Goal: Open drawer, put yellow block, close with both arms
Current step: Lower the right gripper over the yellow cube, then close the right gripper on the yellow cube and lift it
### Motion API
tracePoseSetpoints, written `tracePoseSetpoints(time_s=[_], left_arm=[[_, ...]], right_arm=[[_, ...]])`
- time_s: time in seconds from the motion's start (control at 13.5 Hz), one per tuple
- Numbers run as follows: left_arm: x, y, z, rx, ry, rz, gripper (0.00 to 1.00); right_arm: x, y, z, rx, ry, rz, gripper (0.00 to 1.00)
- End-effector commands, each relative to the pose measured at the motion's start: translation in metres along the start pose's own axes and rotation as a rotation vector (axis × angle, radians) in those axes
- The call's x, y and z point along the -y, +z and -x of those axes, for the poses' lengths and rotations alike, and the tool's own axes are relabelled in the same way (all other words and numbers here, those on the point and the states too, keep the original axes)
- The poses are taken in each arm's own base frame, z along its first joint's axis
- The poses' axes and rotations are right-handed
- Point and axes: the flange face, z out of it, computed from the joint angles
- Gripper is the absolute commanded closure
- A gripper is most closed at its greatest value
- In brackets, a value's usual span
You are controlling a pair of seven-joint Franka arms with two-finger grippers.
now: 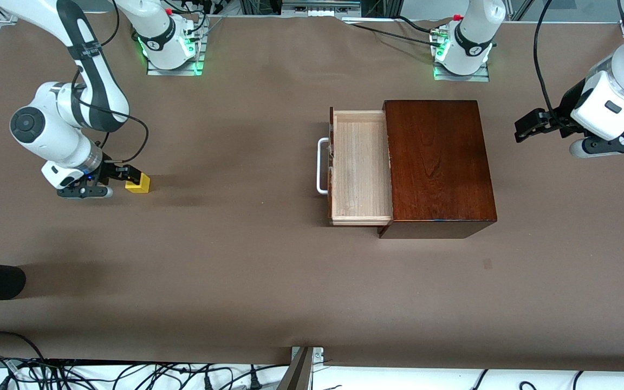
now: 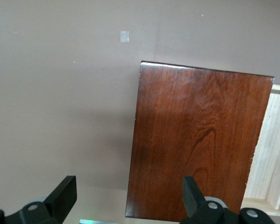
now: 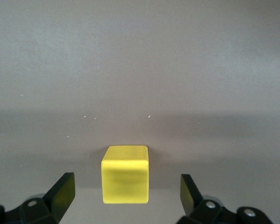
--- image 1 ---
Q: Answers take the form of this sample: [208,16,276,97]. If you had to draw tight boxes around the yellow cube block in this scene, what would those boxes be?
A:
[125,173,151,194]

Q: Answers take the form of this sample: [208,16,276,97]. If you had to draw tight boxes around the wooden drawer with white handle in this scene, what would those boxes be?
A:
[316,107,395,226]

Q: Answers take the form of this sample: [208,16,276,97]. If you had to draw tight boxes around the dark brown wooden box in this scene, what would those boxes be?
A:
[378,100,498,239]

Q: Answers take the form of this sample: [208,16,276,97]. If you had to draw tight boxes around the brown table cover sheet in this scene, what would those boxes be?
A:
[0,12,624,373]

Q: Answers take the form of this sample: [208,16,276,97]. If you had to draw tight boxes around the thin black looping cable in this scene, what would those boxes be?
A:
[97,0,120,48]

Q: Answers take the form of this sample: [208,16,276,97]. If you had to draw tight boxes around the black base cable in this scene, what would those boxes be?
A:
[351,23,436,44]
[393,15,437,34]

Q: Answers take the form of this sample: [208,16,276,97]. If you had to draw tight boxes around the tangled black cables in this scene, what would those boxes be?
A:
[0,355,291,390]

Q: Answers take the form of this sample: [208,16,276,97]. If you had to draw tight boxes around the aluminium frame profile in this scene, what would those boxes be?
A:
[281,0,361,17]

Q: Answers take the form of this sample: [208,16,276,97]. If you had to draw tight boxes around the small metal edge bracket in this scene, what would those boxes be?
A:
[291,347,324,365]

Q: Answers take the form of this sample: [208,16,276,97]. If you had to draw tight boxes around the dark metal post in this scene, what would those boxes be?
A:
[277,348,314,390]

